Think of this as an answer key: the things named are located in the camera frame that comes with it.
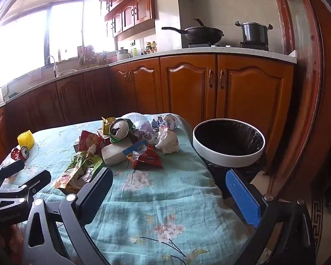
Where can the teal floral tablecloth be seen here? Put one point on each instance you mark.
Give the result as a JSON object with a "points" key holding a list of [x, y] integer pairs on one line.
{"points": [[154, 198]]}

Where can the steel cooking pot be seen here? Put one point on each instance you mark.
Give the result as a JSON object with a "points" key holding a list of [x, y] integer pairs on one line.
{"points": [[255, 33]]}

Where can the dish rack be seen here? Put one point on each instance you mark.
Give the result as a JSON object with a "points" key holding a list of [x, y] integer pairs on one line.
{"points": [[87, 55]]}

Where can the white lidded jar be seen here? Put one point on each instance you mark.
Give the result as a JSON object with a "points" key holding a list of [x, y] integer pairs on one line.
{"points": [[123, 53]]}

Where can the crushed green can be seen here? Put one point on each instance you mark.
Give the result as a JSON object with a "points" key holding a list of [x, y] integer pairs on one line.
{"points": [[118, 129]]}

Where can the crushed red can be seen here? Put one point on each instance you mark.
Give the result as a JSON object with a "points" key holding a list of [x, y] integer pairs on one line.
{"points": [[19, 154]]}

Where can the yellow green snack wrapper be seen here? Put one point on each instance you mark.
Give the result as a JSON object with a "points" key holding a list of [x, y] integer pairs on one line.
{"points": [[107, 122]]}

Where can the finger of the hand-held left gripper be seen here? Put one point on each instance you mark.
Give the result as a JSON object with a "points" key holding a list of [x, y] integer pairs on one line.
{"points": [[37, 180], [8, 169]]}

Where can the yellow foam fruit net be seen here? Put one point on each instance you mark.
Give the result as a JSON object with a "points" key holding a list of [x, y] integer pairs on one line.
{"points": [[26, 139]]}

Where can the wooden glass door frame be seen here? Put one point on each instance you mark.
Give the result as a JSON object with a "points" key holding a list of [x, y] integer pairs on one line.
{"points": [[320, 88]]}

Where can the chrome sink faucet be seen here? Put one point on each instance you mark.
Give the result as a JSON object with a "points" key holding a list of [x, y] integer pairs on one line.
{"points": [[51, 60]]}

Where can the red snack wrapper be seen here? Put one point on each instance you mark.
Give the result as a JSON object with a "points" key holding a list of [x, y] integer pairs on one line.
{"points": [[146, 158]]}

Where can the black gas stove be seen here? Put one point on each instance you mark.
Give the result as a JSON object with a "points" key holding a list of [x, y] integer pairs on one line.
{"points": [[226, 46]]}

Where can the crumpled blue red wrapper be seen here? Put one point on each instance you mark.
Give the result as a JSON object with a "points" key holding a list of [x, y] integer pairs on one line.
{"points": [[157, 122]]}

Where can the white foam fruit net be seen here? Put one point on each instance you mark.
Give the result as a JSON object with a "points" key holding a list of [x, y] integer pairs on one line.
{"points": [[135, 117]]}

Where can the wooden cabinets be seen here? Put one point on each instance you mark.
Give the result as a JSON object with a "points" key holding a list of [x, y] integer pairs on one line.
{"points": [[129, 2], [187, 85]]}

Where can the white kitchen countertop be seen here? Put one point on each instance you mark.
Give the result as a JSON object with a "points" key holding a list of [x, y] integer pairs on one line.
{"points": [[237, 53]]}

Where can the white bin with black bag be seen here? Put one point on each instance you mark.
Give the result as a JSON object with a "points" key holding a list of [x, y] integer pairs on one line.
{"points": [[229, 160]]}

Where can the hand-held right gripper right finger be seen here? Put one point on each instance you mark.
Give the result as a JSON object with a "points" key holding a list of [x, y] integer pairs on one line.
{"points": [[242, 198]]}

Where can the row of seasoning bottles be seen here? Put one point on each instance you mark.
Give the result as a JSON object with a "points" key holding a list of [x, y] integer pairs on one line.
{"points": [[150, 48]]}

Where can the green drink pouch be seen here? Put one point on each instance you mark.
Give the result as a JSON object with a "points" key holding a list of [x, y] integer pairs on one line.
{"points": [[80, 165]]}

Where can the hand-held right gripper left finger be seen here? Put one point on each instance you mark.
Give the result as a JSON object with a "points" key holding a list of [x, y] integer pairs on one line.
{"points": [[96, 190]]}

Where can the wooden lower cabinets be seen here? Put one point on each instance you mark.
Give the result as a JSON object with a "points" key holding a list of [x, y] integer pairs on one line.
{"points": [[187, 85]]}

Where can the kitchen window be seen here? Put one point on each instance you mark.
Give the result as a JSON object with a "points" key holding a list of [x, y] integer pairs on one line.
{"points": [[24, 38]]}

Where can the blue white plastic wrapper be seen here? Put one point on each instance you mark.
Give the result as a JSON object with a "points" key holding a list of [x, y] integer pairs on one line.
{"points": [[135, 146]]}

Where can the crumpled white paper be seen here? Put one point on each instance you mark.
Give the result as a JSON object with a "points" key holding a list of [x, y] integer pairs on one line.
{"points": [[168, 142]]}

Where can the crumpled pale purple plastic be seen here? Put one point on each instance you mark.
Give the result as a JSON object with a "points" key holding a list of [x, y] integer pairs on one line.
{"points": [[147, 132]]}

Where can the red white snack packet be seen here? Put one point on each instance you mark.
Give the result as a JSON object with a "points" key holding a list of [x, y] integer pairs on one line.
{"points": [[88, 140]]}

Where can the wooden upper cabinets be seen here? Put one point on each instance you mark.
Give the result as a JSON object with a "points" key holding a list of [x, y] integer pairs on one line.
{"points": [[129, 2]]}

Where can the black wok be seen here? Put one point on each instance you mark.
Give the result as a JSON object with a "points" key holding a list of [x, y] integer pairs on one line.
{"points": [[202, 33]]}

